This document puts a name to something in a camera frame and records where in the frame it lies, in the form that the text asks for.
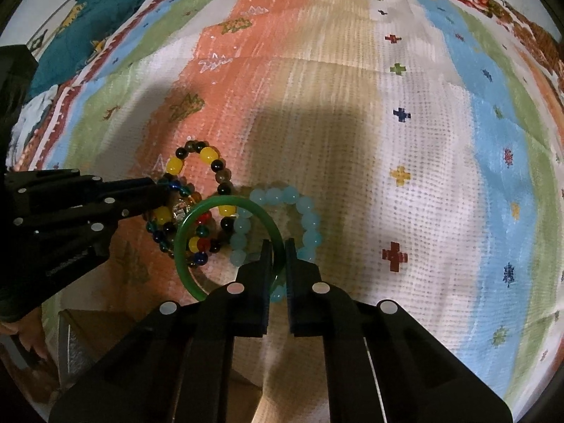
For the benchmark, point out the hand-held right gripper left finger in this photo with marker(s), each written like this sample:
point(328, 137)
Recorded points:
point(265, 268)

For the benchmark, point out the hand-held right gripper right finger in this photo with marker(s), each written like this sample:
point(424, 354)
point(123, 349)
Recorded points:
point(291, 268)

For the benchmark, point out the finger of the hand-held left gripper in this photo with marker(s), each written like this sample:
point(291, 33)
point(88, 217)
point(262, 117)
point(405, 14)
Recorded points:
point(132, 191)
point(75, 233)

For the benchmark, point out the green jade bangle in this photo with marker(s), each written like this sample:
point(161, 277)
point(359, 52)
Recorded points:
point(178, 246)

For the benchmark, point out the metal tin box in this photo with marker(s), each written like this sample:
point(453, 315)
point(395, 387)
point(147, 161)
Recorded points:
point(88, 339)

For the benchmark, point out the person's left hand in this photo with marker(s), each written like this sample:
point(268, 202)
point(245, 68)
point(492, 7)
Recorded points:
point(22, 337)

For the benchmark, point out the white cloth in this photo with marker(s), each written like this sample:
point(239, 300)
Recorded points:
point(35, 110)

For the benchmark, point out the striped patterned mat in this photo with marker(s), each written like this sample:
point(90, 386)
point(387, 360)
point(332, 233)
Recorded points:
point(352, 141)

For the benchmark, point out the cream printed cloth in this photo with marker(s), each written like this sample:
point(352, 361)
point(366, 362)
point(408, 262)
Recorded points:
point(48, 35)

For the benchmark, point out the teal quilt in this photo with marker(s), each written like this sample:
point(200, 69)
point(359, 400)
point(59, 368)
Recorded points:
point(110, 4)

